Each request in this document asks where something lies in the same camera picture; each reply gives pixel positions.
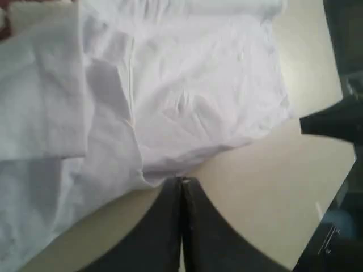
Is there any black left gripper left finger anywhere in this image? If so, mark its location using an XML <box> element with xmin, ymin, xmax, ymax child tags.
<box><xmin>21</xmin><ymin>177</ymin><xmax>182</xmax><ymax>272</ymax></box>

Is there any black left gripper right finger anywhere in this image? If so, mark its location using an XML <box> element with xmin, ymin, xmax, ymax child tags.
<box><xmin>181</xmin><ymin>178</ymin><xmax>289</xmax><ymax>271</ymax></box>

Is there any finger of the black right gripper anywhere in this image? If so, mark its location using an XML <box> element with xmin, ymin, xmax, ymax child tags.
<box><xmin>299</xmin><ymin>96</ymin><xmax>362</xmax><ymax>145</ymax></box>

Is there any white t-shirt red Chinese lettering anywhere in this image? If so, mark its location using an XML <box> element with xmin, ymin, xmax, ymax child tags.
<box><xmin>1</xmin><ymin>1</ymin><xmax>292</xmax><ymax>271</ymax></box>

